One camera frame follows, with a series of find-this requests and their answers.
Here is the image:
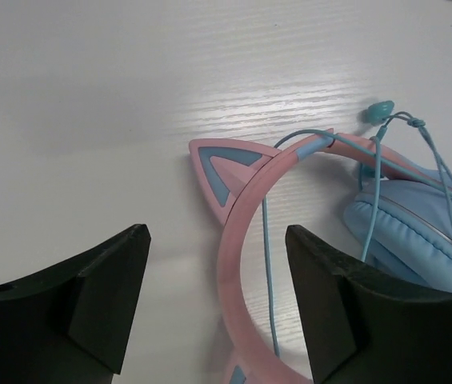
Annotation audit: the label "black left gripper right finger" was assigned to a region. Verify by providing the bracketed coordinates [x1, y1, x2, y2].
[286, 225, 452, 384]

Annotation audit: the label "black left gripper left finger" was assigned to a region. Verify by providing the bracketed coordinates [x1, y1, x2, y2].
[0, 224, 150, 383]

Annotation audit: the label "pink blue cat-ear headphones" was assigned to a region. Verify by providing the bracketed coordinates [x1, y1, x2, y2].
[189, 130, 452, 383]

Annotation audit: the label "light blue headphone cable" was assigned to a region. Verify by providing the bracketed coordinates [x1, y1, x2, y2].
[261, 100, 452, 361]

